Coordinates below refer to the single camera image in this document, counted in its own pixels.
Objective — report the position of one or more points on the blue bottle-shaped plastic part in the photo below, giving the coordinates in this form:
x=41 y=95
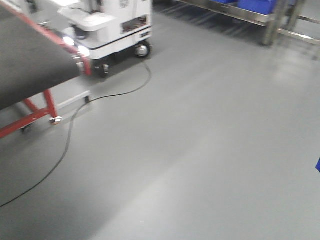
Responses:
x=318 y=165

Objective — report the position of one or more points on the stainless steel shelf rack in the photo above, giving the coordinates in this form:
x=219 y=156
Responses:
x=281 y=21

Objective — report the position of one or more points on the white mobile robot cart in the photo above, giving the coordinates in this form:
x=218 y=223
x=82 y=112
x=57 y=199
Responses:
x=101 y=28

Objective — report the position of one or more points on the red conveyor side rail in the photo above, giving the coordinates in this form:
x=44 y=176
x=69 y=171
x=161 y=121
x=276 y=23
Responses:
x=86 y=69

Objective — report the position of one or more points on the red conveyor frame leg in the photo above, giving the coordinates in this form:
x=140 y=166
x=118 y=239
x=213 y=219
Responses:
x=36 y=114

